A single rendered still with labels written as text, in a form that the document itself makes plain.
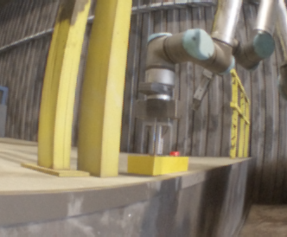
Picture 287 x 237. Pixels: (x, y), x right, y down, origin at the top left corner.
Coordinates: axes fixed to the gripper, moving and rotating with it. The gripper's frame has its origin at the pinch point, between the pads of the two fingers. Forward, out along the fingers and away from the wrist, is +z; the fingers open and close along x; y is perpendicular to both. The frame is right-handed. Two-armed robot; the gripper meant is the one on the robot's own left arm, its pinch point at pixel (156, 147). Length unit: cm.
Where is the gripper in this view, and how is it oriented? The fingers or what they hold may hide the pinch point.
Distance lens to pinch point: 84.3
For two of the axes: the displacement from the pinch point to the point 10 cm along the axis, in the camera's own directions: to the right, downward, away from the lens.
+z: -0.7, 9.9, -1.1
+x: -8.6, 0.0, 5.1
